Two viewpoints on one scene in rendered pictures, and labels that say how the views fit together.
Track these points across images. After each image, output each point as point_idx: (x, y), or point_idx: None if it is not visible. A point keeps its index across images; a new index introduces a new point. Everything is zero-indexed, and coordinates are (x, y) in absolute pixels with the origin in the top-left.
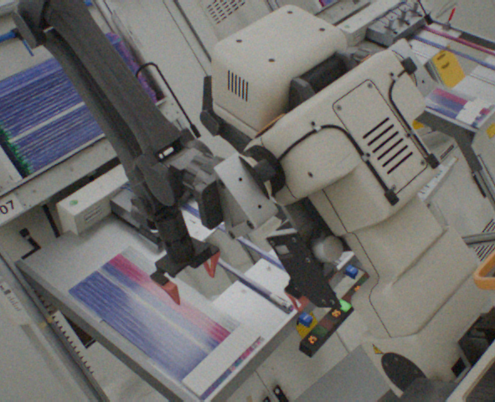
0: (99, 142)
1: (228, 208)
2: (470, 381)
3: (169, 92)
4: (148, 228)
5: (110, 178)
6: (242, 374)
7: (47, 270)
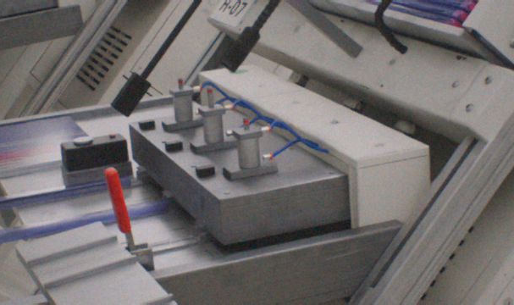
0: (350, 24)
1: None
2: None
3: (472, 20)
4: (98, 137)
5: (279, 91)
6: None
7: (146, 113)
